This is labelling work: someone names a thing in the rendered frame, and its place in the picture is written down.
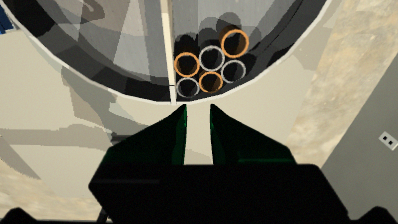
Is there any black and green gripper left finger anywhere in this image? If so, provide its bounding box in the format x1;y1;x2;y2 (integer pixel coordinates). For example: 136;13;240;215
99;104;187;165

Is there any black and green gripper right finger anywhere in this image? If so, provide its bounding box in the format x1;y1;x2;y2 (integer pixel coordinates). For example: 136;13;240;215
210;104;297;164

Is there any blue crate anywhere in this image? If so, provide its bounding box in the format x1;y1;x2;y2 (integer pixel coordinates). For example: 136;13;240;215
0;5;21;35

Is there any bronze bushing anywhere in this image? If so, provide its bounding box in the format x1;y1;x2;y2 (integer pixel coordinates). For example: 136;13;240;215
199;67;223;93
218;25;249;58
174;45;200;77

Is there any dark grey metal bushing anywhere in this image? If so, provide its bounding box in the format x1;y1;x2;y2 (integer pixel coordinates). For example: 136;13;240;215
198;39;225;72
176;73;200;98
219;54;246;84

